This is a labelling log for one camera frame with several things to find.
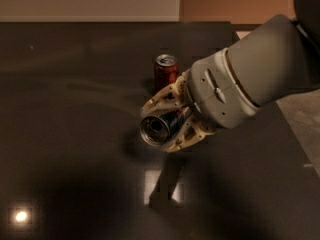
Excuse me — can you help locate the blue silver redbull can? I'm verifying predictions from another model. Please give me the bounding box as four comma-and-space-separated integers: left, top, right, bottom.
140, 107, 191, 147

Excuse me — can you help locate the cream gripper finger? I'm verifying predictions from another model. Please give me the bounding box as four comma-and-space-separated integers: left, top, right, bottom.
141, 73, 188, 118
163, 115, 216, 153

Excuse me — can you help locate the red soda can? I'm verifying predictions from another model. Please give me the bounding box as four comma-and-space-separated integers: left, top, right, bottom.
154, 54, 179, 92

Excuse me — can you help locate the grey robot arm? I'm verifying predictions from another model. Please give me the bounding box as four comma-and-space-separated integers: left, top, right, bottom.
140, 0, 320, 153

